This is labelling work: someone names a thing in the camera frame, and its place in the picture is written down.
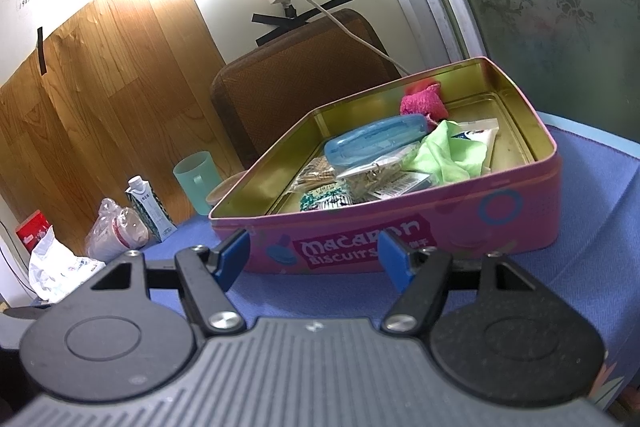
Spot clear packet of metal bits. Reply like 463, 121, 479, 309
335, 144, 421, 200

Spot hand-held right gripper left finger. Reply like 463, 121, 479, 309
50, 229, 250, 336

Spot green beaded pouch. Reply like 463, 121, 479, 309
299, 185, 354, 212

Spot beige bowl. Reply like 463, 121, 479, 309
206, 171, 247, 208

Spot white tube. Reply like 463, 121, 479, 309
451, 117, 501, 174

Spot blue table mat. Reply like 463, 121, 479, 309
30, 111, 640, 410

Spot white power cable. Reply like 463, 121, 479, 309
286, 0, 412, 76

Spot pink knit cloth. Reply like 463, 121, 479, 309
399, 81, 449, 118

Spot green cloth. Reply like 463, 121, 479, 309
401, 120, 489, 186

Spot blue plastic case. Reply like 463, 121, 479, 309
323, 114, 427, 168

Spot teal plastic cup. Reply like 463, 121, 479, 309
173, 150, 220, 216

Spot white plastic bag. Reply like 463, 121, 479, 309
28, 226, 107, 304

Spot short black tape strip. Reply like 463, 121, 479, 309
36, 26, 49, 76

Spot green and white carton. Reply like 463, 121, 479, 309
124, 175, 178, 242

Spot brown chair back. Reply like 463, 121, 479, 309
209, 8, 412, 174

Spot pink biscuit tin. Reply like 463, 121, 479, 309
209, 56, 563, 275

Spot wood grain sheet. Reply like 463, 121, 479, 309
0, 0, 247, 258

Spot frosted glass sliding door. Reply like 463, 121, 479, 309
372, 0, 640, 148

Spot plastic cup in clear bag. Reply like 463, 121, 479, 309
84, 198, 152, 262

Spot crossed black tape strips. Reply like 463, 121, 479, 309
251, 0, 357, 48

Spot white label packet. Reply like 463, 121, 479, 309
371, 171, 432, 202

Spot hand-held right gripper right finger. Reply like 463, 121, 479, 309
378, 237, 563, 334

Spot red box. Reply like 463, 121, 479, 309
14, 210, 54, 254

